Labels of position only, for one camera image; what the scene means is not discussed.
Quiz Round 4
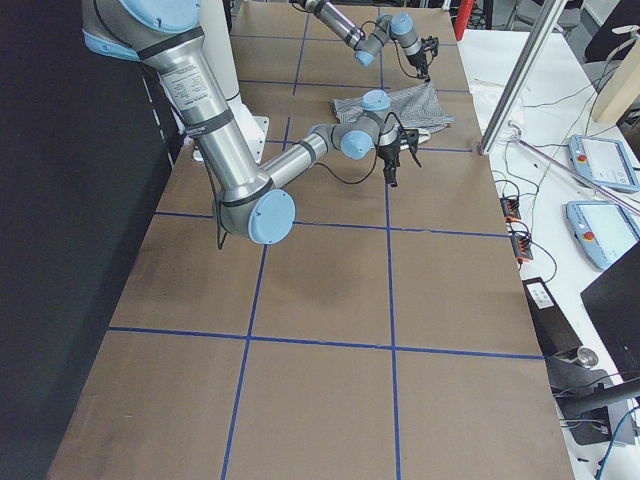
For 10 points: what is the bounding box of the black box with label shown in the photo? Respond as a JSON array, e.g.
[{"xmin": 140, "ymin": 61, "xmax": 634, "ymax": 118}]
[{"xmin": 522, "ymin": 277, "xmax": 582, "ymax": 356}]

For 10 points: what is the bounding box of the red cylinder object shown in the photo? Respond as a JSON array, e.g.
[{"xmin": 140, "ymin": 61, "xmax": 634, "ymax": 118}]
[{"xmin": 454, "ymin": 0, "xmax": 475, "ymax": 41}]

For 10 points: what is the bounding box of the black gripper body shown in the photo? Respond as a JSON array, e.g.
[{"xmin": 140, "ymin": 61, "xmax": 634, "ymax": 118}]
[
  {"xmin": 376, "ymin": 129, "xmax": 420, "ymax": 173},
  {"xmin": 409, "ymin": 36, "xmax": 440, "ymax": 70}
]

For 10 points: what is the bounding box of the orange black usb hub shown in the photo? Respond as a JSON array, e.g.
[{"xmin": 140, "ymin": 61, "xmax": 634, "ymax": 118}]
[
  {"xmin": 500, "ymin": 196, "xmax": 521, "ymax": 223},
  {"xmin": 510, "ymin": 231, "xmax": 533, "ymax": 264}
]

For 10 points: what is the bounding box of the blue teach pendant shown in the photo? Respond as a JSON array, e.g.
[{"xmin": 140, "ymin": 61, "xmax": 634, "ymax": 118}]
[
  {"xmin": 565, "ymin": 201, "xmax": 639, "ymax": 270},
  {"xmin": 568, "ymin": 135, "xmax": 639, "ymax": 193}
]

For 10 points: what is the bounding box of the blue teach pendant far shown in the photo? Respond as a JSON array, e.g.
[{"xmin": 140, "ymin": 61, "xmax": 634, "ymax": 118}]
[{"xmin": 568, "ymin": 135, "xmax": 639, "ymax": 193}]

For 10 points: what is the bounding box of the metal rod with hook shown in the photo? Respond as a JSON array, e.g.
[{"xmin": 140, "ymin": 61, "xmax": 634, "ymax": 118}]
[{"xmin": 507, "ymin": 120, "xmax": 640, "ymax": 216}]

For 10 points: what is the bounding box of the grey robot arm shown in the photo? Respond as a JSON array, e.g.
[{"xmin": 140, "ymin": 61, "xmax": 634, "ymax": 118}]
[
  {"xmin": 82, "ymin": 0, "xmax": 418, "ymax": 244},
  {"xmin": 293, "ymin": 0, "xmax": 439, "ymax": 83}
]

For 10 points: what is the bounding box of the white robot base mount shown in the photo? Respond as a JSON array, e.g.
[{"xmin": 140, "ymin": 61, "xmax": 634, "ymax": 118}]
[{"xmin": 192, "ymin": 102, "xmax": 271, "ymax": 164}]

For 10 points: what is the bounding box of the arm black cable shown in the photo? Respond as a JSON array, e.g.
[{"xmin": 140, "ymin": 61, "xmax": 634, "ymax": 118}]
[
  {"xmin": 319, "ymin": 112, "xmax": 424, "ymax": 185},
  {"xmin": 359, "ymin": 19, "xmax": 426, "ymax": 79}
]

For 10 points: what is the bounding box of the aluminium frame post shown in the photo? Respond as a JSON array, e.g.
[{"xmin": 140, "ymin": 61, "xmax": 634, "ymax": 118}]
[{"xmin": 478, "ymin": 0, "xmax": 567, "ymax": 155}]

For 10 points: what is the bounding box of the black monitor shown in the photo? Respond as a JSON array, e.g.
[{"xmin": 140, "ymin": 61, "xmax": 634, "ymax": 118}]
[{"xmin": 581, "ymin": 247, "xmax": 639, "ymax": 380}]

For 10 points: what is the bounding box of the navy white striped polo shirt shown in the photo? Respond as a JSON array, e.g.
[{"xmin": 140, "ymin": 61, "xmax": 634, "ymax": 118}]
[{"xmin": 330, "ymin": 82, "xmax": 455, "ymax": 143}]

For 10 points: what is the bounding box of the blue teach pendant near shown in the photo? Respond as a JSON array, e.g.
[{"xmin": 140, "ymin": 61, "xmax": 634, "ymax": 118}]
[{"xmin": 565, "ymin": 201, "xmax": 639, "ymax": 270}]

